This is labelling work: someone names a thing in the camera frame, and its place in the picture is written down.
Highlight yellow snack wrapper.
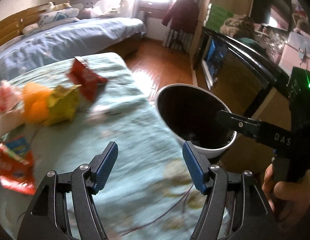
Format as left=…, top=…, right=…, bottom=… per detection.
left=44, top=85, right=80, bottom=127

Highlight green boxes stack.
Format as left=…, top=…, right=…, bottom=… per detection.
left=203, top=3, right=234, bottom=32

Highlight white black trash bin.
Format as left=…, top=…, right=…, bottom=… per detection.
left=155, top=83, right=237, bottom=160

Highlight brown plush on cabinet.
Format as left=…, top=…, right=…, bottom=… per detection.
left=220, top=14, right=255, bottom=39

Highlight bed with blue sheet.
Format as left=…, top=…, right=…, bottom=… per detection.
left=0, top=17, right=146, bottom=82

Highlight orange white plastic bag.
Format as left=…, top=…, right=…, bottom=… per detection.
left=0, top=80, right=22, bottom=113

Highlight pink storage box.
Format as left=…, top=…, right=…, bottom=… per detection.
left=278, top=31, right=310, bottom=75

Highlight floral teal tablecloth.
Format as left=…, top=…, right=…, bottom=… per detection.
left=6, top=53, right=205, bottom=239

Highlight dark red hanging jacket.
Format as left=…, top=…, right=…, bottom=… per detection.
left=162, top=0, right=199, bottom=34

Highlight plush toys on pillows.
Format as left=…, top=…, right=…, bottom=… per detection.
left=46, top=2, right=71, bottom=12

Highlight red snack wrapper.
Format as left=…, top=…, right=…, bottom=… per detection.
left=66, top=56, right=108, bottom=102

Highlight television screen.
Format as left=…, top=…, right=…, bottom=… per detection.
left=250, top=0, right=292, bottom=31

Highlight white foam block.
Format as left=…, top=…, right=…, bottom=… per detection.
left=0, top=110, right=25, bottom=137

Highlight person's right hand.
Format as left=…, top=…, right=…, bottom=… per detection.
left=262, top=165, right=310, bottom=224

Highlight wooden headboard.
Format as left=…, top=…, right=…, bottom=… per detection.
left=0, top=4, right=49, bottom=46

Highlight black sideboard cabinet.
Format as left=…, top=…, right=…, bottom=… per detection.
left=192, top=26, right=296, bottom=160

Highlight blue white pillow stack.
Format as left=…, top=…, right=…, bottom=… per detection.
left=22, top=7, right=80, bottom=35

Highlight red orange snack box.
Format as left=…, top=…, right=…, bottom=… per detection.
left=0, top=137, right=36, bottom=195

